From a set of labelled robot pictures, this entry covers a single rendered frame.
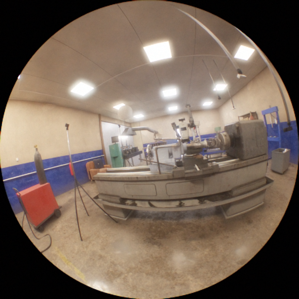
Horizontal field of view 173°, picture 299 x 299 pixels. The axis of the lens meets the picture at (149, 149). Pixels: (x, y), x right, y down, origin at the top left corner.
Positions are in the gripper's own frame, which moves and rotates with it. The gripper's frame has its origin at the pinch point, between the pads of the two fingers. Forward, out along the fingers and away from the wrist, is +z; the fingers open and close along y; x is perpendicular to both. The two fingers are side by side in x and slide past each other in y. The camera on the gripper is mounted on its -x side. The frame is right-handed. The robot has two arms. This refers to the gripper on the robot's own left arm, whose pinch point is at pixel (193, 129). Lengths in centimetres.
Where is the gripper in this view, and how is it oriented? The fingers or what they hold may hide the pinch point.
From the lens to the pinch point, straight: 189.7
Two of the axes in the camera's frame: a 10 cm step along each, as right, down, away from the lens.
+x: 4.5, 3.9, 8.0
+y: 8.9, -1.2, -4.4
